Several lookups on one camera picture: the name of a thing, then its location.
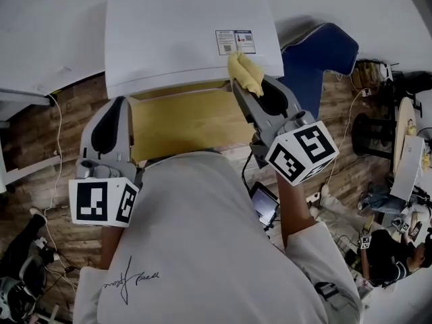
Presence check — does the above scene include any black device cable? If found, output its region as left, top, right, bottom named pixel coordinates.
left=240, top=146, right=260, bottom=196

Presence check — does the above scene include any olive bag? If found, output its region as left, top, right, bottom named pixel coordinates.
left=352, top=61, right=382, bottom=88

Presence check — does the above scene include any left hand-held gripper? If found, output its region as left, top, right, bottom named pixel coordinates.
left=67, top=95, right=143, bottom=229

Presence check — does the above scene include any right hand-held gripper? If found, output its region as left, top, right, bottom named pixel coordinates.
left=231, top=74, right=341, bottom=188

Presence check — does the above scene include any round wooden table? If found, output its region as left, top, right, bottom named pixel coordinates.
left=393, top=96, right=417, bottom=176

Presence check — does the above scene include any white router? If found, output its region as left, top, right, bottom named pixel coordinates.
left=379, top=62, right=395, bottom=83

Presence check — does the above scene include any white cable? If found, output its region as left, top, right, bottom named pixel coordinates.
left=43, top=94, right=79, bottom=290
left=325, top=88, right=369, bottom=186

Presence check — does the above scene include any yellow cloth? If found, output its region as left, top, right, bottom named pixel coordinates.
left=227, top=51, right=265, bottom=98

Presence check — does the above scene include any person's white shirt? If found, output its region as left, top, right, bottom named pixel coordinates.
left=74, top=150, right=365, bottom=324

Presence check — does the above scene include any person's right forearm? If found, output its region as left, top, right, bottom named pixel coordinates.
left=276, top=176, right=317, bottom=255

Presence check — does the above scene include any white box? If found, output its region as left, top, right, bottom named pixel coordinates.
left=389, top=134, right=426, bottom=203

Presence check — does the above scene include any person's left forearm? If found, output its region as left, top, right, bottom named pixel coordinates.
left=97, top=224, right=123, bottom=270

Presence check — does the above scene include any yellow table with black base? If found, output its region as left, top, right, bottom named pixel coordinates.
left=130, top=80, right=258, bottom=164

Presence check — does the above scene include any white desk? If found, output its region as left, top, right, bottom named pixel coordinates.
left=0, top=86, right=64, bottom=189

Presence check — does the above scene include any black screen device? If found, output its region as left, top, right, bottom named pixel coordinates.
left=251, top=182, right=281, bottom=228

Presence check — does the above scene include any black round stool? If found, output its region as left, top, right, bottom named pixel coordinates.
left=350, top=112, right=395, bottom=159

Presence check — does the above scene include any white microwave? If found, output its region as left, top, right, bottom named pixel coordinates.
left=104, top=0, right=286, bottom=101

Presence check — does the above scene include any blue chair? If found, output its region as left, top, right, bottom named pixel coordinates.
left=279, top=22, right=360, bottom=122

